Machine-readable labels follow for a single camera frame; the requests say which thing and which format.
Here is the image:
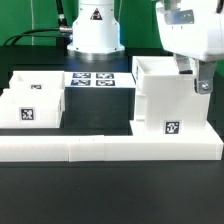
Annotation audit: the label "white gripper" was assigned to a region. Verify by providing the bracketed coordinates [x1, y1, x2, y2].
[155, 0, 224, 95]

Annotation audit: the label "white drawer cabinet box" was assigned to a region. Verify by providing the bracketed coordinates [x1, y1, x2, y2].
[130, 56, 210, 135]

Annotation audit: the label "white front drawer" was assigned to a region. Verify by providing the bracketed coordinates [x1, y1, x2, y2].
[0, 89, 65, 129]

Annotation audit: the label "white drawer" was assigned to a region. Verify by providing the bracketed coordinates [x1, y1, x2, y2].
[0, 89, 65, 129]
[9, 70, 65, 89]

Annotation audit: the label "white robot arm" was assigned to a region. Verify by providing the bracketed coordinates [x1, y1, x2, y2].
[67, 0, 224, 94]

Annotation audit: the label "white rear drawer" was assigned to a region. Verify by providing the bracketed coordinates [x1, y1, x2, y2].
[9, 70, 65, 89]

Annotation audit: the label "white marker tag sheet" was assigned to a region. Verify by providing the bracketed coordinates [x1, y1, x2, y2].
[65, 72, 135, 88]

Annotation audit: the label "white L-shaped fence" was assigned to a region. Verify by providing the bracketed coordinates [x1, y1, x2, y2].
[0, 128, 223, 162]

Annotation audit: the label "black cables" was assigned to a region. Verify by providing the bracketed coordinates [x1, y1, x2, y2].
[2, 0, 74, 47]

